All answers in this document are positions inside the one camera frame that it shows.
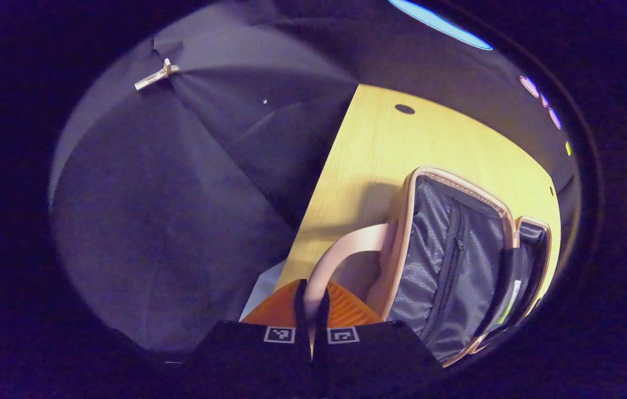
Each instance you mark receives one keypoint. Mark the white sheet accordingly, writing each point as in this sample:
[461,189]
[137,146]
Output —
[263,288]

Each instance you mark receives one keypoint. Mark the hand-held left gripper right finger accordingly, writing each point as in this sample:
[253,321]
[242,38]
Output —
[324,316]

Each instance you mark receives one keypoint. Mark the black table grommet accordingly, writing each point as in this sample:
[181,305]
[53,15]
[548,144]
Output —
[404,108]

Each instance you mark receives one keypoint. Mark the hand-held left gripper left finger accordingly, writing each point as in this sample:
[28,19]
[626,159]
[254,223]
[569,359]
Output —
[301,310]

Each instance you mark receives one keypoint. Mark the ceiling light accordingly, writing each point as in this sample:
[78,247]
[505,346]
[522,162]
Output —
[438,25]

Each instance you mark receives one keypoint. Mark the black backdrop cloth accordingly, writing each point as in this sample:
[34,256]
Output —
[180,194]

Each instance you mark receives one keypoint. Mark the pink suitcase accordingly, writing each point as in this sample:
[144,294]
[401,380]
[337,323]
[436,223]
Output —
[435,260]

